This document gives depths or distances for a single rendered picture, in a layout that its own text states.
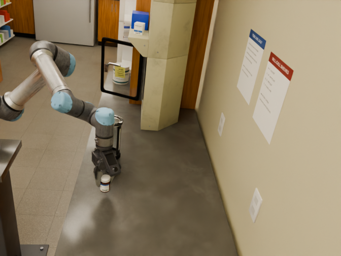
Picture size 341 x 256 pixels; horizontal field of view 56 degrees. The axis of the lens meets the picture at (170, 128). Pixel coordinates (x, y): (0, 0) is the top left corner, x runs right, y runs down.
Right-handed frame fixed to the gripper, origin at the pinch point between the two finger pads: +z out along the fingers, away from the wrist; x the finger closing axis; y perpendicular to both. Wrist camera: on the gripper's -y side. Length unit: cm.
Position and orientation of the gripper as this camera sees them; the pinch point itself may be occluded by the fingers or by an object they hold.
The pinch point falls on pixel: (105, 183)
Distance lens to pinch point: 149.3
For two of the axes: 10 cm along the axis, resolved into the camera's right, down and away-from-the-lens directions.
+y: -5.5, -4.6, 6.9
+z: -1.2, 8.7, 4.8
